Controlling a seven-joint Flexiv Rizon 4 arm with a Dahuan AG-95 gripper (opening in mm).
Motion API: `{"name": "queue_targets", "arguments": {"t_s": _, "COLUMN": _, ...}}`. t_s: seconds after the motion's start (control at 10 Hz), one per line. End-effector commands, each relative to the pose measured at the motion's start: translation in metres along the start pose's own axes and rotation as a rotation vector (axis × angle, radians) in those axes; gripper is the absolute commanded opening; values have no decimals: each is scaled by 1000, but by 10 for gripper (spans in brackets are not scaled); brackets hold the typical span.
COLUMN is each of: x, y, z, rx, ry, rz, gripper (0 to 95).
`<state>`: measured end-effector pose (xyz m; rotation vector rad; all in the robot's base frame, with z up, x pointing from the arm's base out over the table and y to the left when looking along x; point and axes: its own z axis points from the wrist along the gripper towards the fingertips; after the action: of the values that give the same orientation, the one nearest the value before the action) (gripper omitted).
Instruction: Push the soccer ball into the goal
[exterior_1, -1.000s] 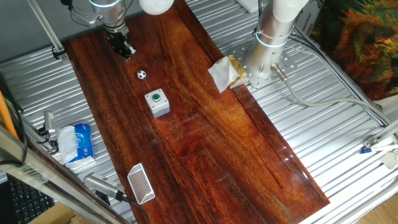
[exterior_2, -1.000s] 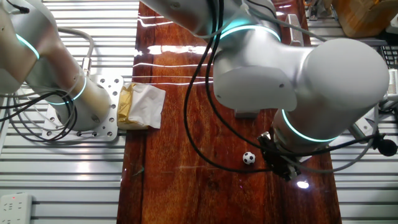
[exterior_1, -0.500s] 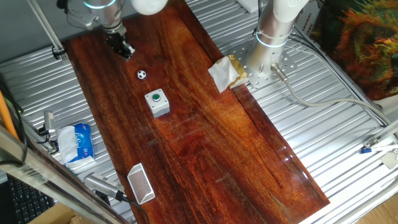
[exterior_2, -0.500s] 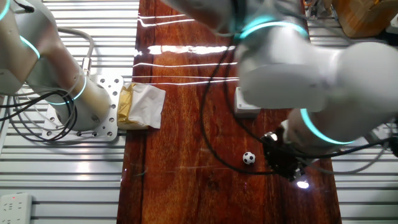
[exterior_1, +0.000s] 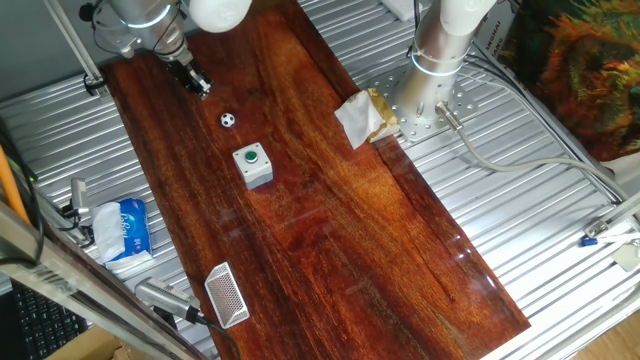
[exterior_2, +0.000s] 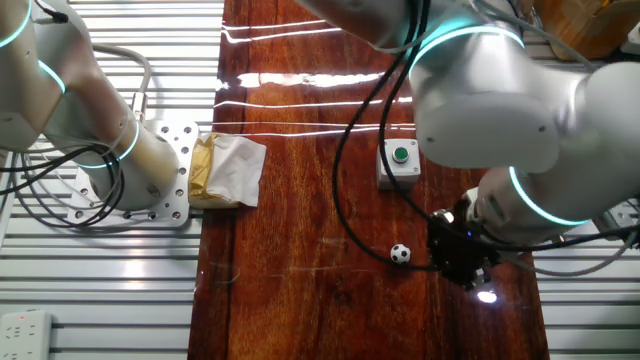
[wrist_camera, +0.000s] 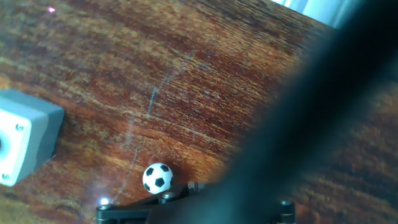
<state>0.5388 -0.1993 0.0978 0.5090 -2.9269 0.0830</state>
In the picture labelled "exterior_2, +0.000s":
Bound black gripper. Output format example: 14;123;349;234
428;212;501;292

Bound gold tissue pack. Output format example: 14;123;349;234
188;132;268;210

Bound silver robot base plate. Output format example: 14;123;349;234
67;119;201;230

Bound brown cardboard box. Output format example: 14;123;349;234
534;0;640;62

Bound black base cable loop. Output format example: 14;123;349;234
0;143;126;229

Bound white box with green button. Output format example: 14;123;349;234
375;138;422;191

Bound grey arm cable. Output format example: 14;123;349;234
472;0;640;279

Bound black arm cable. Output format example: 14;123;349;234
377;0;640;252
331;0;441;274

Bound thick grey base cable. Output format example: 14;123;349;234
92;43;154;124

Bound red-brown wooden board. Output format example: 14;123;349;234
187;0;551;360

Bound small black white soccer ball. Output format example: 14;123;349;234
389;243;412;266

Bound white power strip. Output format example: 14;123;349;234
0;309;54;360

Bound white plastic object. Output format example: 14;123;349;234
619;22;640;56

